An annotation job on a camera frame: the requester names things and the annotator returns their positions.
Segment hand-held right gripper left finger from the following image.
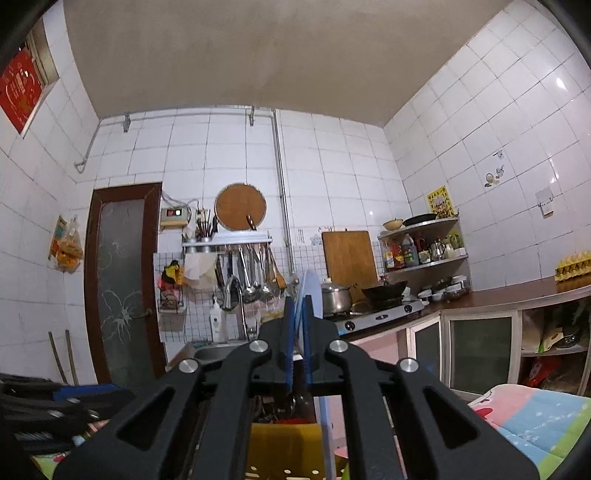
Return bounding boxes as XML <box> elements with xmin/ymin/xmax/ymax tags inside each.
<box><xmin>53</xmin><ymin>295</ymin><xmax>296</xmax><ymax>480</ymax></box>

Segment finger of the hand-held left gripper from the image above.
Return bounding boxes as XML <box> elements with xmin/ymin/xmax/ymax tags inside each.
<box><xmin>0</xmin><ymin>375</ymin><xmax>137</xmax><ymax>409</ymax></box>
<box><xmin>0</xmin><ymin>402</ymin><xmax>102</xmax><ymax>457</ymax></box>

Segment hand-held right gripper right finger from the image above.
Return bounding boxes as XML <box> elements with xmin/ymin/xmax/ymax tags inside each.
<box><xmin>302</xmin><ymin>302</ymin><xmax>541</xmax><ymax>480</ymax></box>

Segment yellow perforated utensil holder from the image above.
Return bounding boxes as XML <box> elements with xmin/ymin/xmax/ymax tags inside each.
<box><xmin>245</xmin><ymin>422</ymin><xmax>352</xmax><ymax>480</ymax></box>

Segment wooden stick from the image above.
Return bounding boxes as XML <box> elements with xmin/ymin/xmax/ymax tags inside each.
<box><xmin>48</xmin><ymin>331</ymin><xmax>68</xmax><ymax>384</ymax></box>
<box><xmin>65</xmin><ymin>329</ymin><xmax>79</xmax><ymax>386</ymax></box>

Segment steel cooking pot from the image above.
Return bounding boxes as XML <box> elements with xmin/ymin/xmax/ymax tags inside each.
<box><xmin>320</xmin><ymin>278</ymin><xmax>356</xmax><ymax>317</ymax></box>

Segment white soap bottle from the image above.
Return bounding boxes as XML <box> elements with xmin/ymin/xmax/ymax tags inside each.
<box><xmin>209</xmin><ymin>296</ymin><xmax>228</xmax><ymax>343</ymax></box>

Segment gas stove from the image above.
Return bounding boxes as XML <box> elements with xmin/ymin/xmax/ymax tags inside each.
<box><xmin>323</xmin><ymin>300</ymin><xmax>426</xmax><ymax>335</ymax></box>

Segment row of hanging ladles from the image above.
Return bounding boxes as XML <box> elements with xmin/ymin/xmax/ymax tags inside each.
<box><xmin>215</xmin><ymin>244</ymin><xmax>289</xmax><ymax>305</ymax></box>

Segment steel faucet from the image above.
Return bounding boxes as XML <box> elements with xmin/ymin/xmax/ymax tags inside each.
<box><xmin>222</xmin><ymin>276</ymin><xmax>259</xmax><ymax>340</ymax></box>

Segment black wok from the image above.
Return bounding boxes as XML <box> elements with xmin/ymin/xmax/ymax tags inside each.
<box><xmin>355</xmin><ymin>279</ymin><xmax>409</xmax><ymax>309</ymax></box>

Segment rectangular wooden cutting board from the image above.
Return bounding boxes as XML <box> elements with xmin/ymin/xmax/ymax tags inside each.
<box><xmin>321</xmin><ymin>230</ymin><xmax>379</xmax><ymax>289</ymax></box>

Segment white hanging cloth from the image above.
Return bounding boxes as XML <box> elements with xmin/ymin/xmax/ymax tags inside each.
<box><xmin>184</xmin><ymin>254</ymin><xmax>218</xmax><ymax>291</ymax></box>

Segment brown glass door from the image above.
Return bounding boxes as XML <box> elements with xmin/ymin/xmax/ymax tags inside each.
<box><xmin>84</xmin><ymin>182</ymin><xmax>168</xmax><ymax>384</ymax></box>

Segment row of condiment bottles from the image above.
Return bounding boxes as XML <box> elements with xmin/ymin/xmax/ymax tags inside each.
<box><xmin>382</xmin><ymin>233</ymin><xmax>465</xmax><ymax>271</ymax></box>

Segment knife holder cup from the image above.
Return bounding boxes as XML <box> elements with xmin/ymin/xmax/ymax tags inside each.
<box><xmin>194</xmin><ymin>209</ymin><xmax>220</xmax><ymax>241</ymax></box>

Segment orange plastic bag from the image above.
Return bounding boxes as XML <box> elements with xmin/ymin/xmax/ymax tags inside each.
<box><xmin>54</xmin><ymin>217</ymin><xmax>85</xmax><ymax>273</ymax></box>

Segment stack of small bowls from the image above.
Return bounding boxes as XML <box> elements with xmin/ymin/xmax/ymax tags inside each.
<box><xmin>418</xmin><ymin>274</ymin><xmax>472</xmax><ymax>303</ymax></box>

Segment round wooden cutting board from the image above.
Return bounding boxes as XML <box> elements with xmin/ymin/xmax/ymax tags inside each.
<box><xmin>214</xmin><ymin>183</ymin><xmax>267</xmax><ymax>232</ymax></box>

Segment metal corner shelf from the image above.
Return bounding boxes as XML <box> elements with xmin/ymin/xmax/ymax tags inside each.
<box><xmin>378</xmin><ymin>217</ymin><xmax>469</xmax><ymax>273</ymax></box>

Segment yellow hanging card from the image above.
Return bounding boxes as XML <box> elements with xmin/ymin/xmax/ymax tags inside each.
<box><xmin>47</xmin><ymin>215</ymin><xmax>68</xmax><ymax>259</ymax></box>

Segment kitchen counter cabinet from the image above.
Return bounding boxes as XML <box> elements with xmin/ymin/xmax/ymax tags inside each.
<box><xmin>342</xmin><ymin>279</ymin><xmax>591</xmax><ymax>402</ymax></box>

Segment white meter box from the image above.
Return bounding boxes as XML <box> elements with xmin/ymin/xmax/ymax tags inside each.
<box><xmin>159</xmin><ymin>207</ymin><xmax>191</xmax><ymax>229</ymax></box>

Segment printed cartoon blanket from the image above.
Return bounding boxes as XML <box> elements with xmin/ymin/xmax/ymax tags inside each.
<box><xmin>30</xmin><ymin>382</ymin><xmax>588</xmax><ymax>480</ymax></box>

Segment red plastic bag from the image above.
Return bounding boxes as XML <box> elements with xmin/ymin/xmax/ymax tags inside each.
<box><xmin>526</xmin><ymin>357</ymin><xmax>561</xmax><ymax>388</ymax></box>

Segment green yellow package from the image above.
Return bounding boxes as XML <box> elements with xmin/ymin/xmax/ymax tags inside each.
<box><xmin>540</xmin><ymin>330</ymin><xmax>578</xmax><ymax>352</ymax></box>

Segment yellow egg tray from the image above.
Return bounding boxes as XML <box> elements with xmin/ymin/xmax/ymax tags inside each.
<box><xmin>554</xmin><ymin>251</ymin><xmax>591</xmax><ymax>282</ymax></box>

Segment red window paper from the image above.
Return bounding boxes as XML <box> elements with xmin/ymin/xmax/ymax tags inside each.
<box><xmin>0</xmin><ymin>46</ymin><xmax>47</xmax><ymax>134</ymax></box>

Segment steel wall rack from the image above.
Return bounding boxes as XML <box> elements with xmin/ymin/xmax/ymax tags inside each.
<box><xmin>181</xmin><ymin>233</ymin><xmax>273</xmax><ymax>254</ymax></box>

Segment white wall pipe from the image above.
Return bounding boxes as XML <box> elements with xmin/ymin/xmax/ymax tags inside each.
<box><xmin>74</xmin><ymin>105</ymin><xmax>296</xmax><ymax>278</ymax></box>

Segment yellow wall poster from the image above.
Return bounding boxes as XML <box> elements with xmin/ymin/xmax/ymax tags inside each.
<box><xmin>426</xmin><ymin>185</ymin><xmax>452</xmax><ymax>220</ymax></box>

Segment wall stickers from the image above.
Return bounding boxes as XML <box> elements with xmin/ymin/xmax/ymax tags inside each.
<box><xmin>484</xmin><ymin>150</ymin><xmax>506</xmax><ymax>189</ymax></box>

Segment white wall switch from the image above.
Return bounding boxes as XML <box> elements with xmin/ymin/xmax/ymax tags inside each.
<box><xmin>536</xmin><ymin>187</ymin><xmax>555</xmax><ymax>217</ymax></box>

